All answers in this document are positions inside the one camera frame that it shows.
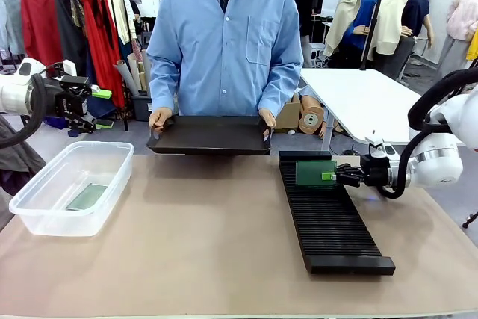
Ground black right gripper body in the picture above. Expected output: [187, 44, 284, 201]
[359, 155, 391, 188]

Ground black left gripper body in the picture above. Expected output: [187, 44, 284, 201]
[55, 75, 93, 119]

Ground dark green PCB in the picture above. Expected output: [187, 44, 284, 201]
[295, 159, 338, 188]

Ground light green perforated PCB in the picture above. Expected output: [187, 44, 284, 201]
[66, 182, 110, 211]

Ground black plastic tray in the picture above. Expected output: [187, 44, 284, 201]
[146, 114, 273, 157]

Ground person's right forearm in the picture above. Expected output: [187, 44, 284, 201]
[147, 53, 184, 118]

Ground person's left forearm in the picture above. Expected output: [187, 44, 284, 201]
[261, 53, 305, 119]

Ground person's right hand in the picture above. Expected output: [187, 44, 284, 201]
[148, 108, 174, 134]

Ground person's left hand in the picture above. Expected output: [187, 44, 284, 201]
[258, 107, 277, 128]

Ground cardboard tube rolls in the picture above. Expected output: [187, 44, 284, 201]
[113, 49, 152, 98]

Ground red hanging dress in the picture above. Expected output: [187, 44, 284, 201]
[79, 0, 126, 109]

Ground grey storage bin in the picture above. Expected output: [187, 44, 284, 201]
[131, 93, 154, 123]

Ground black slotted PCB rack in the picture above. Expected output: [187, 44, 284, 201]
[279, 150, 396, 276]

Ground brown cardboard spool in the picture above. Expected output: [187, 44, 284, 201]
[298, 94, 330, 139]

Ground dark grey hanging garment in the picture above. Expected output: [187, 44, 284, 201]
[55, 0, 89, 77]

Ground white table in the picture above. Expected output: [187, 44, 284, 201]
[299, 67, 431, 146]

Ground red hanging shirt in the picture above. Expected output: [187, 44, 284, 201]
[20, 0, 65, 69]

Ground cream hanging garment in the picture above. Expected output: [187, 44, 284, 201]
[107, 0, 138, 46]

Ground dark grey cloth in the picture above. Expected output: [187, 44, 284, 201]
[0, 114, 48, 197]

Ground clear plastic storage box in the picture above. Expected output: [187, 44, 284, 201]
[8, 140, 135, 238]

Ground grey blue hanging garment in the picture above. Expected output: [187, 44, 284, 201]
[0, 0, 28, 57]

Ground white computer case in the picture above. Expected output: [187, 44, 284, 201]
[308, 42, 327, 68]

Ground person's blue shirt torso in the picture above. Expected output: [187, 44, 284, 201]
[149, 0, 303, 117]

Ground black tripod pole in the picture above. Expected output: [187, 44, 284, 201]
[358, 0, 388, 72]

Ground mannequin cream jacket navy top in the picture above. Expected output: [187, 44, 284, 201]
[374, 0, 437, 81]

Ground mannequin beige jacket blue shirt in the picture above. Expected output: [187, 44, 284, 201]
[323, 0, 386, 70]

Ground mannequin in black clothes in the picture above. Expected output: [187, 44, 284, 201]
[286, 0, 315, 69]

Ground mannequin pink sweater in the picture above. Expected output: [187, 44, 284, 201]
[435, 0, 478, 73]

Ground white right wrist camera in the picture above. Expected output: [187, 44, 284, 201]
[364, 135, 395, 158]

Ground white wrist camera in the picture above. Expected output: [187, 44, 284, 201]
[364, 135, 395, 158]
[60, 58, 78, 78]

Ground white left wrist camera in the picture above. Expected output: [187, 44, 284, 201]
[60, 58, 78, 78]

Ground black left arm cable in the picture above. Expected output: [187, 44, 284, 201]
[0, 72, 46, 150]

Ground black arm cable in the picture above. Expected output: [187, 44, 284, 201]
[0, 72, 46, 150]
[376, 67, 478, 201]

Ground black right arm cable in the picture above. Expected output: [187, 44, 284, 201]
[376, 67, 478, 201]

